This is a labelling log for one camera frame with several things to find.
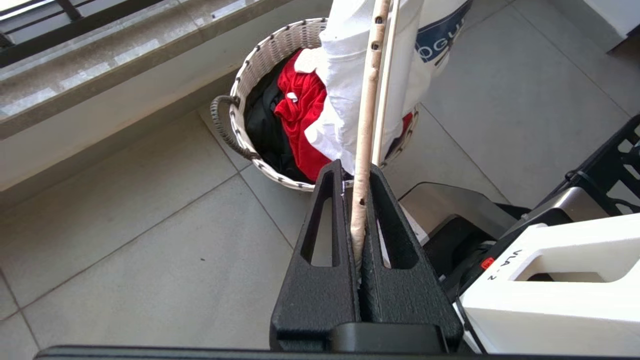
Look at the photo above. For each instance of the black metal railing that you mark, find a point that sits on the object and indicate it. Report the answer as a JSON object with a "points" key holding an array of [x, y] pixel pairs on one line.
{"points": [[55, 27]]}

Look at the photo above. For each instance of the white garment with blue print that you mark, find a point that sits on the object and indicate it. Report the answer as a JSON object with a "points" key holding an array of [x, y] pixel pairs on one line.
{"points": [[370, 80]]}

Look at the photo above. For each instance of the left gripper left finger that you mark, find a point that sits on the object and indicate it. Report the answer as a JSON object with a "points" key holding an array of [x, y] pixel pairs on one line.
{"points": [[320, 295]]}

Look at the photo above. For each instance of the white woven laundry basket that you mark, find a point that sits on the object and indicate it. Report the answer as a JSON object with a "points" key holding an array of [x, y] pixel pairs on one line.
{"points": [[260, 85]]}

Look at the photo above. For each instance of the red garment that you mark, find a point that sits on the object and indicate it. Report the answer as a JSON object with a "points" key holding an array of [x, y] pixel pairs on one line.
{"points": [[302, 117]]}

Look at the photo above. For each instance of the black garment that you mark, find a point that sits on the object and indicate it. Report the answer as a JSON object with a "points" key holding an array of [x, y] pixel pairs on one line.
{"points": [[267, 122]]}

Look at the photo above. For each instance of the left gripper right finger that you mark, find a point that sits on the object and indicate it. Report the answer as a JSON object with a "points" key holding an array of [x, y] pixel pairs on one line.
{"points": [[405, 297]]}

